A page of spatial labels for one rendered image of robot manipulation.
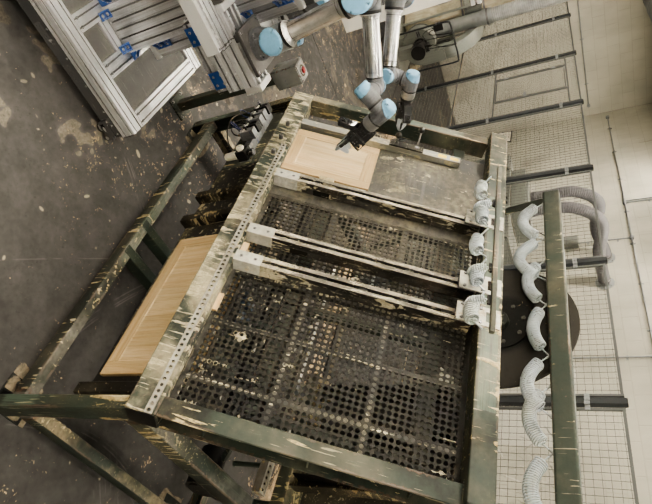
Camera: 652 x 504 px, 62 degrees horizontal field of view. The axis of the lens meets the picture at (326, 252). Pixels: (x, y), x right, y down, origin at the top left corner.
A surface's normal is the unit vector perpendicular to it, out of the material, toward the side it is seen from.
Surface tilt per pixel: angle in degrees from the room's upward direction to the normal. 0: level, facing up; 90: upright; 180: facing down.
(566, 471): 90
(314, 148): 60
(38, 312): 0
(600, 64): 90
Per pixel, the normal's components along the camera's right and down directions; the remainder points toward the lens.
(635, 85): -0.25, 0.68
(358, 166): 0.12, -0.66
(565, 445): -0.38, -0.70
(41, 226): 0.89, -0.11
